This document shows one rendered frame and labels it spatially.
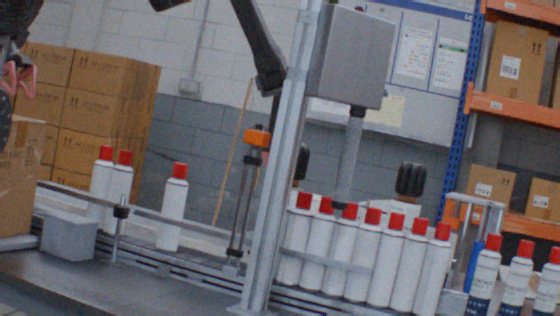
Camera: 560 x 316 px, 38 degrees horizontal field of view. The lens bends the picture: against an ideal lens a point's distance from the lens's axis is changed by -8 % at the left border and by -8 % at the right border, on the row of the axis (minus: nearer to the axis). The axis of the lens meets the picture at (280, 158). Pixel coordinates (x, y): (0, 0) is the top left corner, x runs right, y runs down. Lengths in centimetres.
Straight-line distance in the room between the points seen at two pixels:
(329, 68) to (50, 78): 379
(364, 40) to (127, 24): 516
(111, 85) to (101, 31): 173
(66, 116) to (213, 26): 172
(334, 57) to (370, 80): 11
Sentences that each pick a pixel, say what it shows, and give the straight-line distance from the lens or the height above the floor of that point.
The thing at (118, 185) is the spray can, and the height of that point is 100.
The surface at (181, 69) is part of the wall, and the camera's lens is 661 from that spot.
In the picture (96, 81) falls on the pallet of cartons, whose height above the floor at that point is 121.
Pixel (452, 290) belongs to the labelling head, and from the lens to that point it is 187.
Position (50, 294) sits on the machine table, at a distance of 165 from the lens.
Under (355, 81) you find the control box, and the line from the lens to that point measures 176.
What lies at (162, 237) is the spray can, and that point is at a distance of 200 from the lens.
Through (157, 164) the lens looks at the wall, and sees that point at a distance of 665.
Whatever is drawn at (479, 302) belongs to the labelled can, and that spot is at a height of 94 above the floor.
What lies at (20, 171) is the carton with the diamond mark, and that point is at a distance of 194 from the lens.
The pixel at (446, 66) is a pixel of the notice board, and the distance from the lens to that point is 610.
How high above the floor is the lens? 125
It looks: 3 degrees down
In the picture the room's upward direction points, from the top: 11 degrees clockwise
